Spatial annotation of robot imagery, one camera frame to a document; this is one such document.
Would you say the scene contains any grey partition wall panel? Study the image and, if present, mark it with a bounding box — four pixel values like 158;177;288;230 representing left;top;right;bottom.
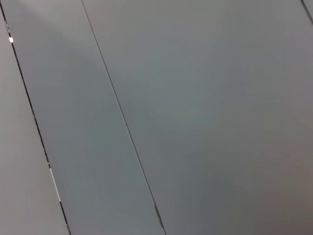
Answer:
0;0;167;235
82;0;313;235
0;6;70;235

